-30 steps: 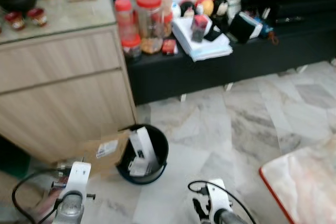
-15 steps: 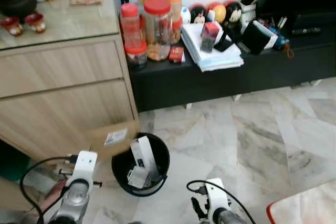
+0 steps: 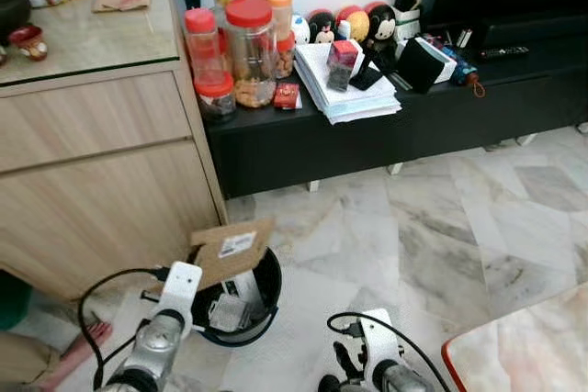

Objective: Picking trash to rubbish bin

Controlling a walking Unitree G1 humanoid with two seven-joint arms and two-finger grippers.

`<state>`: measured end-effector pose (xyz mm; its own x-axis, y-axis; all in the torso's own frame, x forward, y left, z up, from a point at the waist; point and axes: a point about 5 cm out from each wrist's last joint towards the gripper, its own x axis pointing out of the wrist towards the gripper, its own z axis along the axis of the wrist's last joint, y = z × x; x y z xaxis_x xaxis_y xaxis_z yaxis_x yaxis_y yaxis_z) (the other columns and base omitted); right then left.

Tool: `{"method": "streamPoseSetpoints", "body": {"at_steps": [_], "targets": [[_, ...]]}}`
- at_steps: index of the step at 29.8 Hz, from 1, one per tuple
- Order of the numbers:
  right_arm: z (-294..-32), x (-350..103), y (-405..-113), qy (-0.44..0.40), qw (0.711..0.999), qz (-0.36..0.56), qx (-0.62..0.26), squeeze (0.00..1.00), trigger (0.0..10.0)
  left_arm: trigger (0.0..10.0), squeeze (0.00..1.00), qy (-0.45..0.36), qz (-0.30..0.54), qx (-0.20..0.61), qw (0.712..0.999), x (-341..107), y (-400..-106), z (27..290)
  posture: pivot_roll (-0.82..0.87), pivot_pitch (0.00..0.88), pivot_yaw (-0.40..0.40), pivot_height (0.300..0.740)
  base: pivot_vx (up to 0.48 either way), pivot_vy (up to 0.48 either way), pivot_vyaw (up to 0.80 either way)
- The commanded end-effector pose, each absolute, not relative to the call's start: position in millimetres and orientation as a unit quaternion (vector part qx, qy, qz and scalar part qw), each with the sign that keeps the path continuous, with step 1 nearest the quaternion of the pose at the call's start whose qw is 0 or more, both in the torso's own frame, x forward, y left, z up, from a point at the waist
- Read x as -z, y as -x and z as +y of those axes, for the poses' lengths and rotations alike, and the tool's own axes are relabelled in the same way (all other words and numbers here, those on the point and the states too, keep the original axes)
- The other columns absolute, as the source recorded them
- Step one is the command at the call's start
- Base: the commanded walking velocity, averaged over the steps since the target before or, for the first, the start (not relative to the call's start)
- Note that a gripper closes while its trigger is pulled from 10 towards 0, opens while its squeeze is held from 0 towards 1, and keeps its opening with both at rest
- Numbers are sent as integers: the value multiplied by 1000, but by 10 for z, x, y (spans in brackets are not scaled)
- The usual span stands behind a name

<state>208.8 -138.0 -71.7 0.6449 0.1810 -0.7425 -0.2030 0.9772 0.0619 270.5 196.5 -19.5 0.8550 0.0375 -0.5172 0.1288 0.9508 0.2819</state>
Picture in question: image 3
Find large red-lid nut jar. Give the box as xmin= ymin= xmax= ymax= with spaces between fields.
xmin=224 ymin=0 xmax=277 ymax=109

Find small black mouse plush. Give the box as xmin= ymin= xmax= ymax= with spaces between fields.
xmin=307 ymin=8 xmax=337 ymax=45

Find marble table with red rim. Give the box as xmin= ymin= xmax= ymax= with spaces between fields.
xmin=440 ymin=281 xmax=588 ymax=392

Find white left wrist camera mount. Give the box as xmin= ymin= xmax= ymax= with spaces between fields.
xmin=157 ymin=261 xmax=204 ymax=325

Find blue folded umbrella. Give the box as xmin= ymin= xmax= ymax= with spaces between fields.
xmin=440 ymin=42 xmax=485 ymax=98

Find stack of white papers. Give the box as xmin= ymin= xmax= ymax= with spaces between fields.
xmin=293 ymin=39 xmax=403 ymax=126

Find white pen holder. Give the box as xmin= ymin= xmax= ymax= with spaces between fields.
xmin=392 ymin=0 xmax=429 ymax=40

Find small red packet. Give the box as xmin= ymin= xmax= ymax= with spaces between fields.
xmin=273 ymin=82 xmax=302 ymax=111

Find small dark box red top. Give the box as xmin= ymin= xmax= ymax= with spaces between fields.
xmin=327 ymin=39 xmax=360 ymax=93

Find orange-lid plastic jar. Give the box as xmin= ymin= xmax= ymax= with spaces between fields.
xmin=264 ymin=0 xmax=296 ymax=78

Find slim red-lid plastic jar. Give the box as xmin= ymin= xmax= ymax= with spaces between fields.
xmin=183 ymin=8 xmax=222 ymax=82

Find light wooden sideboard glass top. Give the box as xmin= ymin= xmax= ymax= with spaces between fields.
xmin=0 ymin=0 xmax=228 ymax=303

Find short red-lid jar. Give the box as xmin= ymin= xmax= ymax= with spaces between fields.
xmin=194 ymin=74 xmax=238 ymax=123

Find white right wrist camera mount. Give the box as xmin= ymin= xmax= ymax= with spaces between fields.
xmin=359 ymin=308 xmax=406 ymax=385

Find black remote control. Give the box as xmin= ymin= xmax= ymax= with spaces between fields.
xmin=477 ymin=45 xmax=530 ymax=62

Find person's bare foot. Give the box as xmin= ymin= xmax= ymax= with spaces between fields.
xmin=36 ymin=320 xmax=114 ymax=389

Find black round rubbish bin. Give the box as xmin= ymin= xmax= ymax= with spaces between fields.
xmin=187 ymin=245 xmax=284 ymax=348

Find small red dish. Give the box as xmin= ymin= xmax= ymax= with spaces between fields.
xmin=8 ymin=24 xmax=48 ymax=63

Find black box with white side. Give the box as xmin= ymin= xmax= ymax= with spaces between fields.
xmin=396 ymin=35 xmax=457 ymax=94

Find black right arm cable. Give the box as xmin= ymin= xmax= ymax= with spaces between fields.
xmin=327 ymin=310 xmax=453 ymax=392

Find brown cardboard mailer with label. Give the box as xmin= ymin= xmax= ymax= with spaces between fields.
xmin=187 ymin=217 xmax=277 ymax=293

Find red and yellow plush toy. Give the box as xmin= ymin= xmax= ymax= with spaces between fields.
xmin=334 ymin=5 xmax=369 ymax=45

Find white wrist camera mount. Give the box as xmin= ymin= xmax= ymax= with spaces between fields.
xmin=157 ymin=261 xmax=204 ymax=325
xmin=359 ymin=308 xmax=406 ymax=385

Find person's leg khaki trousers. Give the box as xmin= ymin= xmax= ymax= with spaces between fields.
xmin=0 ymin=331 xmax=57 ymax=386

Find white carton trash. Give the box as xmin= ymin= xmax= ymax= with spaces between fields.
xmin=209 ymin=272 xmax=264 ymax=331

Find small white figurine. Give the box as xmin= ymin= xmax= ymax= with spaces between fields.
xmin=291 ymin=14 xmax=312 ymax=45

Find dark round pot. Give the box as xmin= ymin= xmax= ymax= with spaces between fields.
xmin=0 ymin=0 xmax=34 ymax=45

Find black phone stand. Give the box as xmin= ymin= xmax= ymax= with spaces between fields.
xmin=350 ymin=43 xmax=388 ymax=91

